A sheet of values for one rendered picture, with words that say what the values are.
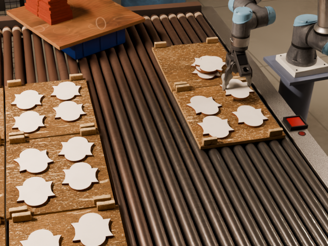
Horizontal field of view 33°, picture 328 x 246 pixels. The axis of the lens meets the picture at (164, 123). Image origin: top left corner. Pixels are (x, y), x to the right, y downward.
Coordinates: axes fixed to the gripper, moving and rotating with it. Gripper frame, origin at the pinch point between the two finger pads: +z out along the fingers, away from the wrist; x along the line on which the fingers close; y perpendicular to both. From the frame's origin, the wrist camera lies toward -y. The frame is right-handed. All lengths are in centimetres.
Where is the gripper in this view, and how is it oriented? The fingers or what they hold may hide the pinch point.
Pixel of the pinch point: (236, 89)
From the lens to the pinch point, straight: 241.3
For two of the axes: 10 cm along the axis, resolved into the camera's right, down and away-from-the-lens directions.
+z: -0.2, 8.2, 5.7
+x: -9.7, 1.3, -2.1
